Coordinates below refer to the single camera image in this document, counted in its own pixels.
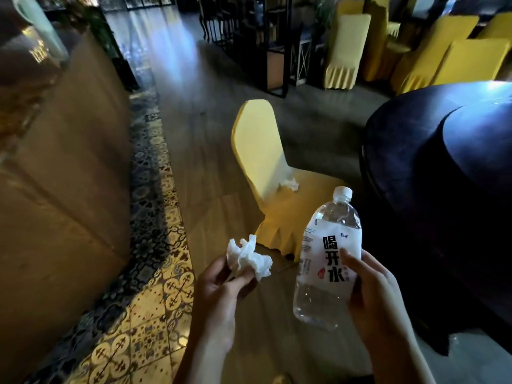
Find black metal shelf divider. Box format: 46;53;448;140
198;0;293;99

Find person's left hand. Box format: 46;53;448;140
192;255;259;350

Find group of yellow covered chairs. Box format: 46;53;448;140
323;0;512;96

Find pale green container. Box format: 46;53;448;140
12;0;69;62

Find clear plastic water bottle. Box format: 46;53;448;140
292;186;364;331

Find brown wooden counter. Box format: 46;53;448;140
0;30;135;384

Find dark round glass turntable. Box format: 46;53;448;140
434;101;512;222

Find dark round dining table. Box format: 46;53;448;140
358;81;512;357

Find person's left forearm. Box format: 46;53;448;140
174;341;237;384

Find white lantern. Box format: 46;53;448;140
293;35;313;87

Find person's right forearm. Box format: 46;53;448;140
360;340;437;384

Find person's right hand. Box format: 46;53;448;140
339;248;417;354

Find yellow skirted banquet chair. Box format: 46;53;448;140
231;99;349;263

